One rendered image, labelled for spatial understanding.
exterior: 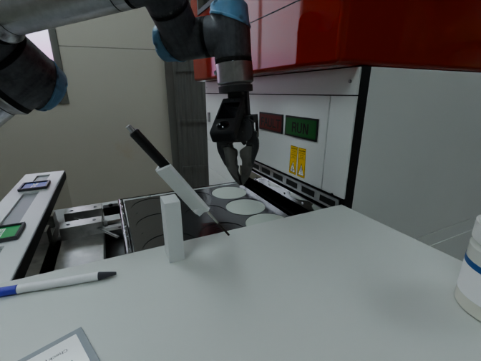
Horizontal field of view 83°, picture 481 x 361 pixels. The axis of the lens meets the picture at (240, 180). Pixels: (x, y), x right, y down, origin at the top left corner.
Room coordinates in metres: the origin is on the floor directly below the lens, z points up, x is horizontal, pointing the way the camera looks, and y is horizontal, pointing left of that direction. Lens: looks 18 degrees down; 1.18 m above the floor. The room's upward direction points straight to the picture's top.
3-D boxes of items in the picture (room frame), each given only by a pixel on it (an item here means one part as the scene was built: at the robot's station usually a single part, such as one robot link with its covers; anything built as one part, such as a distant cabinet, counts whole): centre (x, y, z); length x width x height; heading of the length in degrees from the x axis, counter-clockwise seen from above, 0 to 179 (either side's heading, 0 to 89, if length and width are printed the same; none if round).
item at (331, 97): (0.87, -0.04, 1.02); 0.81 x 0.03 x 0.40; 26
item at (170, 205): (0.33, 0.07, 1.03); 0.06 x 0.04 x 0.13; 116
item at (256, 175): (0.70, -0.10, 0.89); 0.44 x 0.02 x 0.10; 26
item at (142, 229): (0.60, 0.08, 0.90); 0.34 x 0.34 x 0.01; 26
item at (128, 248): (0.52, 0.25, 0.90); 0.38 x 0.01 x 0.01; 26
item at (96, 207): (0.61, 0.38, 0.89); 0.08 x 0.03 x 0.03; 116
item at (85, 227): (0.53, 0.35, 0.89); 0.08 x 0.03 x 0.03; 116
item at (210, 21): (0.60, 0.02, 1.29); 0.09 x 0.08 x 0.11; 78
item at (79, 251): (0.46, 0.31, 0.87); 0.36 x 0.08 x 0.03; 26
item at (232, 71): (0.60, 0.01, 1.21); 0.08 x 0.08 x 0.05
